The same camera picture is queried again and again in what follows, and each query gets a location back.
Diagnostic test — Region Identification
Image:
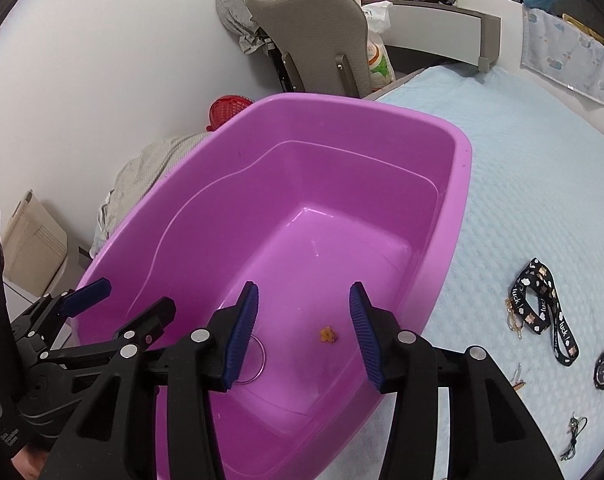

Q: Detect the thin silver bangle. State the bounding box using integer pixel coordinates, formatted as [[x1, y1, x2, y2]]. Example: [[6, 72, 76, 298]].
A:
[[237, 335, 266, 385]]

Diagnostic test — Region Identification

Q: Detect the white plastic bag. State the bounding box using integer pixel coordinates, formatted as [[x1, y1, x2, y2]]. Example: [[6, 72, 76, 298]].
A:
[[362, 1, 395, 91]]

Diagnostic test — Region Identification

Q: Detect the blue patterned bed bumper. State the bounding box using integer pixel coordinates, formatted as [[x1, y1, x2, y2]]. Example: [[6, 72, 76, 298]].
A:
[[521, 6, 604, 106]]

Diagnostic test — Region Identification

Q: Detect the person's left hand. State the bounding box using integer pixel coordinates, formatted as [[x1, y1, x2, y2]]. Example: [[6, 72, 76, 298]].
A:
[[11, 446, 48, 480]]

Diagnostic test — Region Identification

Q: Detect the grey white desk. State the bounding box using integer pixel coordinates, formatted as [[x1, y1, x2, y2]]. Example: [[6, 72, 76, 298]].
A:
[[363, 0, 500, 73]]

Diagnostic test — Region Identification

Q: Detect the black cord necklace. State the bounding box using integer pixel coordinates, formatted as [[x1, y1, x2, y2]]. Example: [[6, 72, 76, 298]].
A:
[[559, 413, 590, 463]]

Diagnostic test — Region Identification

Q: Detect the grey chair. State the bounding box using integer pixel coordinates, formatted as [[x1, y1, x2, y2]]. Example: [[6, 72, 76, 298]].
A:
[[247, 0, 372, 99]]

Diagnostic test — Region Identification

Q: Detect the beige paper bag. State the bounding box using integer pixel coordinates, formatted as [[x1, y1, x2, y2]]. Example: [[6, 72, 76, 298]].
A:
[[2, 190, 68, 296]]

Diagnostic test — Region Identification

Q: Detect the light blue bed blanket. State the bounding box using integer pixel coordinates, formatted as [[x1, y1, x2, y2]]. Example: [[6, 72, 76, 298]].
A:
[[321, 63, 604, 480]]

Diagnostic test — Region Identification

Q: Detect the red plastic basket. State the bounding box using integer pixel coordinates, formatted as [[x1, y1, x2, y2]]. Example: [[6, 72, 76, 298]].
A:
[[206, 96, 253, 132]]

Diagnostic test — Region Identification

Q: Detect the grey clothes pile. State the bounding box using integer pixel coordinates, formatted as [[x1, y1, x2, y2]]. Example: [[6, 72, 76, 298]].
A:
[[89, 132, 209, 259]]

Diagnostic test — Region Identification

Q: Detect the purple plastic basin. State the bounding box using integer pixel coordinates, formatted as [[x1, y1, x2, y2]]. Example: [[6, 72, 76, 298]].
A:
[[74, 93, 471, 479]]

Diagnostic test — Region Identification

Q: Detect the black patterned lanyard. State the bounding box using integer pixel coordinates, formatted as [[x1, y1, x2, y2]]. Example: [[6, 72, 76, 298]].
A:
[[504, 257, 581, 368]]

